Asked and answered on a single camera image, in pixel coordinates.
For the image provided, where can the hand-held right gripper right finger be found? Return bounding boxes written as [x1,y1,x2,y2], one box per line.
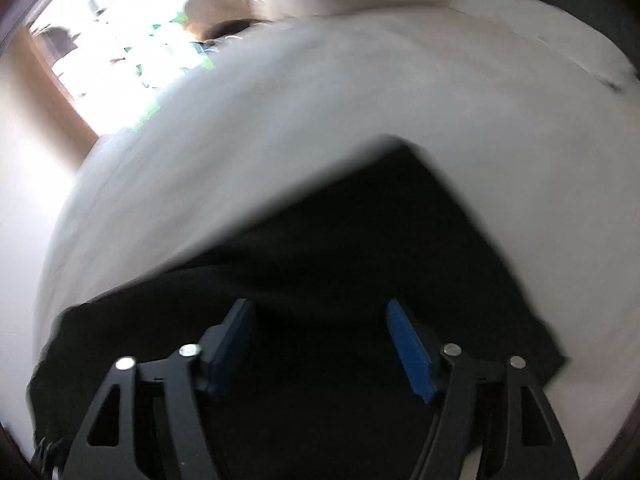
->
[385,298,581,480]

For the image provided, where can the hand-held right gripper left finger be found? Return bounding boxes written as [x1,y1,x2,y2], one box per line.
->
[62,298,258,480]

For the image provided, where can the black denim pants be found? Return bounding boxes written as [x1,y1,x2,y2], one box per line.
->
[27,135,568,480]

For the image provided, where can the bed with white sheet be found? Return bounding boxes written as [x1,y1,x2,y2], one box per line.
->
[35,2,640,480]

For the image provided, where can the white flat cloth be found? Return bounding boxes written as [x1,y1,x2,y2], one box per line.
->
[450,0,637,97]

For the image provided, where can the window with dark frame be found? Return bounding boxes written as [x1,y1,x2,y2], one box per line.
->
[30,0,261,136]

